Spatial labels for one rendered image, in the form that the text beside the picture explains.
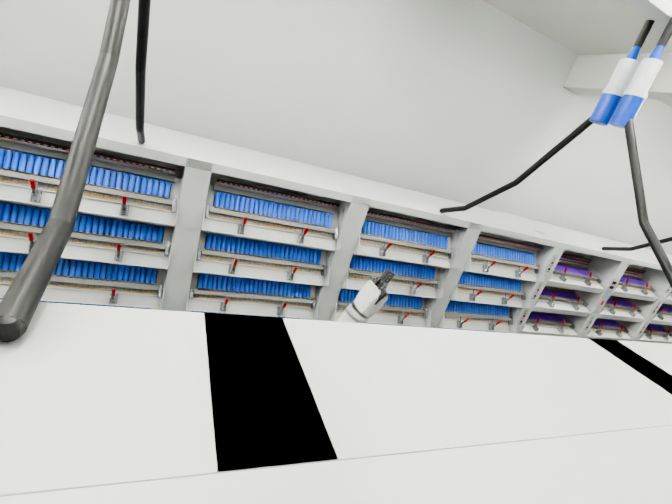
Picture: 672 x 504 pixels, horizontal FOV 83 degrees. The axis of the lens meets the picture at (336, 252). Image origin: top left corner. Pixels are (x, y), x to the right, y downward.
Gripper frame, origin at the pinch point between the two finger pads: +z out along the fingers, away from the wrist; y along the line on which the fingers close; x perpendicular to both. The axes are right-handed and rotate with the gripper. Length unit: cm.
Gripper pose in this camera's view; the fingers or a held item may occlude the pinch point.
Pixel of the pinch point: (387, 275)
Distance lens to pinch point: 132.3
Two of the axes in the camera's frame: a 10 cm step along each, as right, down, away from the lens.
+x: -7.5, -4.7, -4.6
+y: 2.8, 4.0, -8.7
